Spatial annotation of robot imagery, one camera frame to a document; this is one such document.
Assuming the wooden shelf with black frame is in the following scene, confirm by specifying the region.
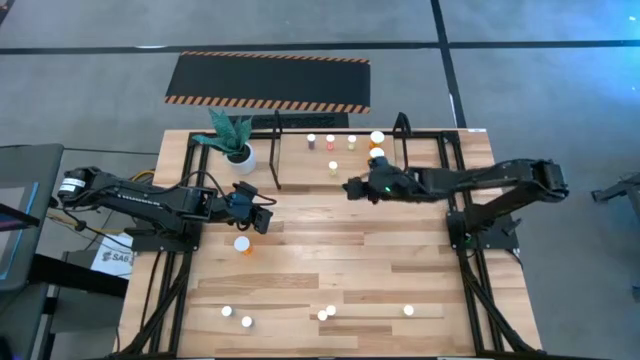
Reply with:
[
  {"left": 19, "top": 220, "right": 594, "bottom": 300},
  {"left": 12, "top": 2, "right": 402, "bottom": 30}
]
[{"left": 268, "top": 110, "right": 414, "bottom": 193}]

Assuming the black floor stand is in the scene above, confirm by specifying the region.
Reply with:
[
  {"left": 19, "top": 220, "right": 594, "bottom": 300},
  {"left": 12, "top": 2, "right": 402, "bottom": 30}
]
[{"left": 590, "top": 171, "right": 640, "bottom": 217}]

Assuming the black hazard-striped floor mat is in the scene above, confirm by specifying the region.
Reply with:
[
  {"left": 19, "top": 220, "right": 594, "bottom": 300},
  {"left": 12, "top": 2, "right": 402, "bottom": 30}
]
[{"left": 163, "top": 49, "right": 372, "bottom": 115}]

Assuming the black textured floor mat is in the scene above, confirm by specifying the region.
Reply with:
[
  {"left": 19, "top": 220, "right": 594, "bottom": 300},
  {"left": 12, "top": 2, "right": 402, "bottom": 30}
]
[{"left": 227, "top": 112, "right": 350, "bottom": 130}]

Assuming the green snake plant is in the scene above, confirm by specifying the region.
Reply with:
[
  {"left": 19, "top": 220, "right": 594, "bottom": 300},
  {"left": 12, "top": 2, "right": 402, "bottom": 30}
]
[{"left": 192, "top": 108, "right": 254, "bottom": 154}]

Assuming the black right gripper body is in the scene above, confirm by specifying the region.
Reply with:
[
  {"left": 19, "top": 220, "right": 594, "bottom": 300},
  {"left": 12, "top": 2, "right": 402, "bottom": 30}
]
[{"left": 359, "top": 158, "right": 416, "bottom": 204}]

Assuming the white printed paper sheet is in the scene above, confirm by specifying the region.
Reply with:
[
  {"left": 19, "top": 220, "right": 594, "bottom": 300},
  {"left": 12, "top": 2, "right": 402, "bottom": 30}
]
[{"left": 91, "top": 233, "right": 136, "bottom": 280}]

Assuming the tablet screen with blue edge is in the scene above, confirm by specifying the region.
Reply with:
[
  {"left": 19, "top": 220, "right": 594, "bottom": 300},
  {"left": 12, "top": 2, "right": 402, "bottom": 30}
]
[{"left": 0, "top": 182, "right": 40, "bottom": 281}]

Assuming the white plant pot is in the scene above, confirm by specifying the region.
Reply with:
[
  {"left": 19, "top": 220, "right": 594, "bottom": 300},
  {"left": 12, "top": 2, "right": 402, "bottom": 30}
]
[{"left": 224, "top": 142, "right": 258, "bottom": 176}]

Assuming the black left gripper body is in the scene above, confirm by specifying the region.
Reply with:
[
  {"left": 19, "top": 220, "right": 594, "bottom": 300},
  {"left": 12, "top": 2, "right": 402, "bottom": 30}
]
[{"left": 212, "top": 184, "right": 274, "bottom": 235}]

